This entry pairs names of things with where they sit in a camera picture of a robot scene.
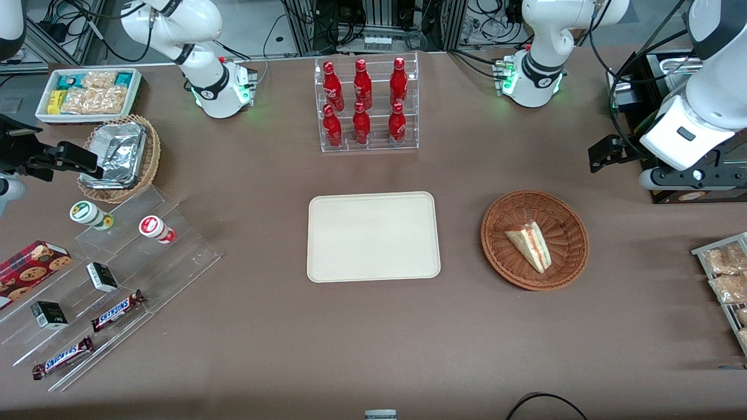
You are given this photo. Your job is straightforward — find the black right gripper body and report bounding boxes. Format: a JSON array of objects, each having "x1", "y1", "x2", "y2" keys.
[{"x1": 0, "y1": 113, "x2": 43, "y2": 177}]

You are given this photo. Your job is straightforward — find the triangular sandwich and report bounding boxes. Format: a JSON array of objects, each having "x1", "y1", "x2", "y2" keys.
[{"x1": 504, "y1": 220, "x2": 553, "y2": 274}]

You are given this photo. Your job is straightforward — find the light wicker basket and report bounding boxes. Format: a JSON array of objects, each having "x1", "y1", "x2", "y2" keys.
[{"x1": 77, "y1": 114, "x2": 162, "y2": 204}]

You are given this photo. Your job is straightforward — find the tray of packaged pastries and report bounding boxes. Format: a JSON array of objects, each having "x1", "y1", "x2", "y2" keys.
[{"x1": 691, "y1": 232, "x2": 747, "y2": 358}]

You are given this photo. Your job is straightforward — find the brown round wicker basket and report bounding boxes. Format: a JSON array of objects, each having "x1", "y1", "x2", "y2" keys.
[{"x1": 480, "y1": 190, "x2": 590, "y2": 292}]

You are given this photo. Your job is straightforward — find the beige plastic tray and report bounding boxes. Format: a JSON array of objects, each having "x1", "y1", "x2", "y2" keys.
[{"x1": 306, "y1": 191, "x2": 442, "y2": 284}]

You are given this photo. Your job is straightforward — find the aluminium foil container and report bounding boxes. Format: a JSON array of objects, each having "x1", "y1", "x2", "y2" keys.
[{"x1": 82, "y1": 122, "x2": 148, "y2": 188}]

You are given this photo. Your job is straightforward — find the green lid yogurt cup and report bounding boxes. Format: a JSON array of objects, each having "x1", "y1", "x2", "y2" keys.
[{"x1": 69, "y1": 200, "x2": 115, "y2": 232}]

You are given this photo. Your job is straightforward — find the black food warmer cabinet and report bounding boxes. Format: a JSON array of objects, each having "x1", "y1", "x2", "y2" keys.
[{"x1": 606, "y1": 49, "x2": 747, "y2": 205}]

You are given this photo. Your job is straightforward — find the clear rice cracker bag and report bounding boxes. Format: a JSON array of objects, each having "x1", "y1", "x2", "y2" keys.
[{"x1": 60, "y1": 71, "x2": 129, "y2": 116}]

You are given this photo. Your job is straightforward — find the steel warmer pan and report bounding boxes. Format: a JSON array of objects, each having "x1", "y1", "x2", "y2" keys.
[{"x1": 649, "y1": 51, "x2": 701, "y2": 74}]

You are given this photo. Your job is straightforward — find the white rectangular snack bin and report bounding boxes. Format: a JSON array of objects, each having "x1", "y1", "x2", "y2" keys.
[{"x1": 34, "y1": 68, "x2": 144, "y2": 125}]

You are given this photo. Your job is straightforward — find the red lid yogurt cup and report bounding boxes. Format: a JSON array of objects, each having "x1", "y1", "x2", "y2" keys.
[{"x1": 138, "y1": 215, "x2": 176, "y2": 245}]

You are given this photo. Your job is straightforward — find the red cookie box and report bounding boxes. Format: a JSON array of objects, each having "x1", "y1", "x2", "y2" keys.
[{"x1": 0, "y1": 240, "x2": 73, "y2": 310}]

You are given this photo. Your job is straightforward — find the small black carton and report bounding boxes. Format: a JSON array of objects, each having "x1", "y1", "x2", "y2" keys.
[
  {"x1": 30, "y1": 300, "x2": 69, "y2": 331},
  {"x1": 86, "y1": 261, "x2": 119, "y2": 293}
]

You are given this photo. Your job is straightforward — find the clear bag of pastries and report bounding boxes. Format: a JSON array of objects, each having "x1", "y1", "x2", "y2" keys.
[
  {"x1": 702, "y1": 243, "x2": 747, "y2": 275},
  {"x1": 708, "y1": 272, "x2": 747, "y2": 305}
]

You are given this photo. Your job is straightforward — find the clear acrylic stepped display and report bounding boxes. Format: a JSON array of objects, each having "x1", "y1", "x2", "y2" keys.
[{"x1": 0, "y1": 185, "x2": 222, "y2": 393}]

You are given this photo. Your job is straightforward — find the snickers chocolate bar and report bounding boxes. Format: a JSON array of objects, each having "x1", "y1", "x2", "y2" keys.
[
  {"x1": 32, "y1": 335, "x2": 96, "y2": 382},
  {"x1": 90, "y1": 289, "x2": 147, "y2": 334}
]

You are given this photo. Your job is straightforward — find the red cola bottle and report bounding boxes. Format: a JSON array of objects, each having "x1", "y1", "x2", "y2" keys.
[
  {"x1": 389, "y1": 57, "x2": 409, "y2": 107},
  {"x1": 322, "y1": 104, "x2": 344, "y2": 149},
  {"x1": 322, "y1": 61, "x2": 345, "y2": 112},
  {"x1": 353, "y1": 58, "x2": 374, "y2": 111},
  {"x1": 352, "y1": 101, "x2": 372, "y2": 146},
  {"x1": 388, "y1": 102, "x2": 407, "y2": 145}
]

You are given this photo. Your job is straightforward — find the clear acrylic bottle rack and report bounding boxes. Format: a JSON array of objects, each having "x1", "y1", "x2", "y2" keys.
[{"x1": 313, "y1": 52, "x2": 420, "y2": 154}]

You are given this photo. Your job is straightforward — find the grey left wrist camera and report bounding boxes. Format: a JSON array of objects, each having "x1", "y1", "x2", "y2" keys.
[{"x1": 638, "y1": 166, "x2": 747, "y2": 192}]

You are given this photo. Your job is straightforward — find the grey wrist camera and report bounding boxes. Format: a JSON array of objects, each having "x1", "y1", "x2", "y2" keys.
[
  {"x1": 638, "y1": 166, "x2": 747, "y2": 192},
  {"x1": 0, "y1": 175, "x2": 27, "y2": 218}
]

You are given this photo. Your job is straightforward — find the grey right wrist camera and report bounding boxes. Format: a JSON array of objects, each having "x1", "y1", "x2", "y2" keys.
[{"x1": 0, "y1": 175, "x2": 27, "y2": 218}]

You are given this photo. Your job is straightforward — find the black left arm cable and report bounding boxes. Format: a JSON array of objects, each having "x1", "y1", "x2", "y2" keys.
[{"x1": 588, "y1": 0, "x2": 693, "y2": 162}]

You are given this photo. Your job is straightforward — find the black cable loop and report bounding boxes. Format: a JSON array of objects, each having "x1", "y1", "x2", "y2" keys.
[{"x1": 504, "y1": 392, "x2": 591, "y2": 420}]

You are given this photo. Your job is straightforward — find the aluminium frame structure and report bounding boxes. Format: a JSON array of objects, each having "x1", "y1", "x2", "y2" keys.
[{"x1": 279, "y1": 0, "x2": 469, "y2": 57}]

